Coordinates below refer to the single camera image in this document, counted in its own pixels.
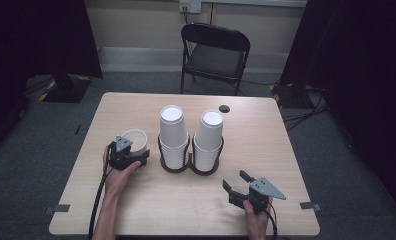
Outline single white paper cup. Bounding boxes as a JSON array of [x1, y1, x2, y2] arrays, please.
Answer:
[[120, 128, 149, 156]]

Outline grey tape strip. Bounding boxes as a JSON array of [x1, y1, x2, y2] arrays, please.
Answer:
[[44, 203, 71, 215], [299, 201, 323, 212]]

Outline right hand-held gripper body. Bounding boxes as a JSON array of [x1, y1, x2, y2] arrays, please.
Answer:
[[228, 176, 287, 215]]

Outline black curtain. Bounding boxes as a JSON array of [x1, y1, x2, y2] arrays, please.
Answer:
[[279, 0, 396, 214], [0, 0, 104, 161]]

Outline black stand base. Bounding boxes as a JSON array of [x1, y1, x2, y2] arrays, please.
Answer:
[[270, 83, 307, 109], [40, 74, 92, 104]]

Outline person's left hand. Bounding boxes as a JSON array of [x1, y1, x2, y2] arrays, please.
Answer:
[[102, 145, 142, 198]]

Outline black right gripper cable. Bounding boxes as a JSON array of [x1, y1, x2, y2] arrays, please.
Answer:
[[264, 199, 279, 240]]

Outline black floor cables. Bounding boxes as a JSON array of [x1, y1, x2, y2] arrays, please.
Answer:
[[282, 86, 329, 133]]

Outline stack of white paper cups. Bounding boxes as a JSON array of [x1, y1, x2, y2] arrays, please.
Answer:
[[158, 104, 190, 170], [192, 109, 224, 173]]

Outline person's right hand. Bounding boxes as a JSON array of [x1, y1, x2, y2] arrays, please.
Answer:
[[242, 196, 274, 232]]

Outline black folding chair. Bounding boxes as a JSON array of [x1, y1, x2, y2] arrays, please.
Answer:
[[180, 22, 252, 97]]

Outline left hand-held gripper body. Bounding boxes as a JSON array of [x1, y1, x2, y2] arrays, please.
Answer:
[[107, 134, 148, 172]]

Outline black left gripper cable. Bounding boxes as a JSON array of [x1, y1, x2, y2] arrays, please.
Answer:
[[87, 142, 115, 240]]

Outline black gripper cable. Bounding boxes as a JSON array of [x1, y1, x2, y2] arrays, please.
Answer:
[[87, 142, 115, 240], [264, 199, 279, 240]]

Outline white wall socket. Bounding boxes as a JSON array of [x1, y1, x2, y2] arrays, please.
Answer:
[[179, 0, 202, 15]]

